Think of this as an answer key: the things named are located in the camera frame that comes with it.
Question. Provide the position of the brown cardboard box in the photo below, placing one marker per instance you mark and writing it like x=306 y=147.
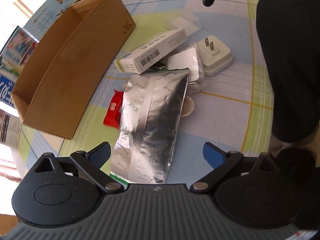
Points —
x=61 y=75

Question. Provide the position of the white appliance product box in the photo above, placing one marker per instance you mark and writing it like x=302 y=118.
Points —
x=10 y=127

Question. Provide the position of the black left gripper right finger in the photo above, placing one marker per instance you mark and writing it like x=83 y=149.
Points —
x=251 y=191

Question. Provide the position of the plaid tablecloth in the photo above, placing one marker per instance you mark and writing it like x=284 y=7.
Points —
x=234 y=111

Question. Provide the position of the white barcode carton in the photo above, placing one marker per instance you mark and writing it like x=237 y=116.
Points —
x=142 y=58

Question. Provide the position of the beige plastic spoon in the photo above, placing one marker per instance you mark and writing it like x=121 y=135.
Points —
x=188 y=106

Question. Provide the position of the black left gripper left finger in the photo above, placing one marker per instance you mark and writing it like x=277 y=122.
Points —
x=59 y=191

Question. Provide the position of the white power adapter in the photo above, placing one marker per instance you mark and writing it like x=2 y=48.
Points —
x=215 y=55

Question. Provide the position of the clear plastic blister pack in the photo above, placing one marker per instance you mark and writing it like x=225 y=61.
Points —
x=180 y=22

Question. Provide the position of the pure milk cow carton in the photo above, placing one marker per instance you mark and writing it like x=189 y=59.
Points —
x=45 y=16

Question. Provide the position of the red snack packet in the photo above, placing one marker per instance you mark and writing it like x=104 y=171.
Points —
x=113 y=114

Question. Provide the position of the blue cartoon milk carton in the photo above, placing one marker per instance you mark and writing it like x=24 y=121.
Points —
x=14 y=56

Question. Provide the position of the silver foil pouch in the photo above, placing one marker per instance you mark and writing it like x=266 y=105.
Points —
x=150 y=117

